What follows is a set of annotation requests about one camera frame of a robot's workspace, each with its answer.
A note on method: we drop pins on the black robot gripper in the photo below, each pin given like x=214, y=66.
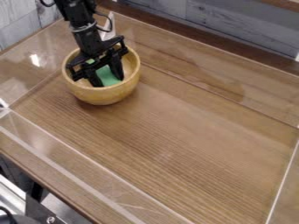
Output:
x=96, y=53

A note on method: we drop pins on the green rectangular block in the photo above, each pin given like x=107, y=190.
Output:
x=107, y=76

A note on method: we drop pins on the brown wooden bowl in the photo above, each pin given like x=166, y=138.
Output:
x=111, y=93

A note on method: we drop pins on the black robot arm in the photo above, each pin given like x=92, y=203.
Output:
x=79, y=12

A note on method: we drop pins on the clear acrylic corner bracket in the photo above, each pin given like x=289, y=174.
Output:
x=107, y=30

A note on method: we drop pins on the clear acrylic tray wall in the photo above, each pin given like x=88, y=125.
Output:
x=82, y=182

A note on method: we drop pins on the black metal table bracket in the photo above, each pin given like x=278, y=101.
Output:
x=39, y=212

